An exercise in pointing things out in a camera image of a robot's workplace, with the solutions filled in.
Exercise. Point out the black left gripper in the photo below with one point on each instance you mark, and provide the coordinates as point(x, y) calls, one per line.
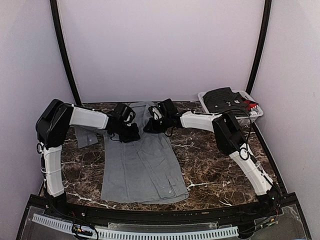
point(133, 136)

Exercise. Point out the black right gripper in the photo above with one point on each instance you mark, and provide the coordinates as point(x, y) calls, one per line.
point(153, 127)

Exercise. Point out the grey long sleeve shirt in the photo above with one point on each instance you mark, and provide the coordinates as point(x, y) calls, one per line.
point(145, 171)

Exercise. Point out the light grey plastic basket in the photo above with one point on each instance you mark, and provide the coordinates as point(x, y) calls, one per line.
point(243, 120)

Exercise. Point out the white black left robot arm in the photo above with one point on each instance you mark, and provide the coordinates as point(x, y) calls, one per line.
point(53, 125)

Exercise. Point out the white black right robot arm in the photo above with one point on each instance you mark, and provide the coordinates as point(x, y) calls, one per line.
point(229, 137)

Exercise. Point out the black striped shirt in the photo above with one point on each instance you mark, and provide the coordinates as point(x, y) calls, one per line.
point(223, 99)

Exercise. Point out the red black plaid shirt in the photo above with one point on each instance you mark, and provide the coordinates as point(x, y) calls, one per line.
point(250, 105)

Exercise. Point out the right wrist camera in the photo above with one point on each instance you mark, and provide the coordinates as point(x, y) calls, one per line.
point(155, 112)

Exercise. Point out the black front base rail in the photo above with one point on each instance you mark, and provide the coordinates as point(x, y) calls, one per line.
point(224, 215)

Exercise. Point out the white slotted cable duct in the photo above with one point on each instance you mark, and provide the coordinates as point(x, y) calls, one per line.
point(117, 231)

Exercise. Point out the black right frame post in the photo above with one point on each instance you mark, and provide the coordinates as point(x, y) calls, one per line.
point(260, 46)

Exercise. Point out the black frame post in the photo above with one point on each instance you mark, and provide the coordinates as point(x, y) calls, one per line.
point(63, 51)
point(260, 46)

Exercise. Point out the black left frame post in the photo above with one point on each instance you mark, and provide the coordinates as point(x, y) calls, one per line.
point(63, 51)

